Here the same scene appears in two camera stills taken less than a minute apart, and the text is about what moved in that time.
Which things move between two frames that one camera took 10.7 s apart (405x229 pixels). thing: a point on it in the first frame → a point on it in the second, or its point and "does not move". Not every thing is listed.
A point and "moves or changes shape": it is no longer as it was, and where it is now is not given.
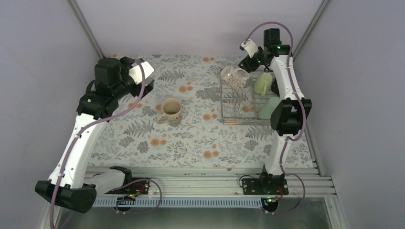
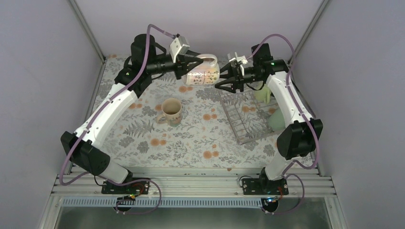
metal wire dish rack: (240, 105) moves or changes shape
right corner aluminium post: (322, 5) does not move
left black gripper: (147, 88) → (181, 62)
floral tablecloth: (138, 140) does not move
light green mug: (263, 83) moves or changes shape
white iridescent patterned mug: (237, 78) moves or changes shape
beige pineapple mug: (172, 110) does not move
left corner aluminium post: (74, 6) does not move
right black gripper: (250, 66) → (236, 79)
